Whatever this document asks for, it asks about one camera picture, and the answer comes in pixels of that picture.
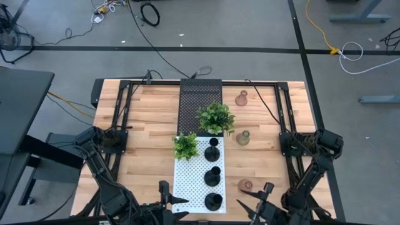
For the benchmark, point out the large green artificial plant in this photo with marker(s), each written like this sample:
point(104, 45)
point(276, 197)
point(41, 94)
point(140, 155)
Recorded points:
point(215, 118)

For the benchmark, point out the grey desk foot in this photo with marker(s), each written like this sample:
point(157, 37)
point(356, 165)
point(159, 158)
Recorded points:
point(379, 99)
point(359, 18)

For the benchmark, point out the black candle stick holder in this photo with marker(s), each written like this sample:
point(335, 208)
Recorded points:
point(212, 203)
point(212, 179)
point(212, 154)

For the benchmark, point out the small green artificial plant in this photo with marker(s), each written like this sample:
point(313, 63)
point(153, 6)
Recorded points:
point(185, 147)

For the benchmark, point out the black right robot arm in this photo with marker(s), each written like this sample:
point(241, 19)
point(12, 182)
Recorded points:
point(312, 175)

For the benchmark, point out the black floor fan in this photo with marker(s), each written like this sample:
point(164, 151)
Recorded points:
point(9, 34)

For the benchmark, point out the black office desk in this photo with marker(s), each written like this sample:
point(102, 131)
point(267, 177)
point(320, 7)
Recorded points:
point(22, 103)

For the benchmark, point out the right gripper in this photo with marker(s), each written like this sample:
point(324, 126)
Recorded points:
point(265, 206)

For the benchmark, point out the black perforated metal shelf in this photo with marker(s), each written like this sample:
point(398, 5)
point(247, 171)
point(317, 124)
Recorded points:
point(193, 100)

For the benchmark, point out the pink glass jug vase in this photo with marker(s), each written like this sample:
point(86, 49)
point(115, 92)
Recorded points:
point(241, 100)

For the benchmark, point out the olive glass vase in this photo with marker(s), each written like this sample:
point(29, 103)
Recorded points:
point(242, 139)

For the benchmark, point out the pink round glass vase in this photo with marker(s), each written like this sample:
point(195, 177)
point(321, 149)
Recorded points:
point(244, 186)

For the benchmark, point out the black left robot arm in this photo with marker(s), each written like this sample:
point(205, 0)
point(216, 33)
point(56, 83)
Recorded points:
point(106, 187)

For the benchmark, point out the white perforated metal shelf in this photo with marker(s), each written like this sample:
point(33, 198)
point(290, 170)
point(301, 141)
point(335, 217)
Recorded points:
point(190, 187)

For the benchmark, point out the white power adapter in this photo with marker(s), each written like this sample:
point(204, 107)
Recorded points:
point(97, 19)

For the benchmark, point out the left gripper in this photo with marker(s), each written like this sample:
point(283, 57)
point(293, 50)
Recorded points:
point(164, 190)

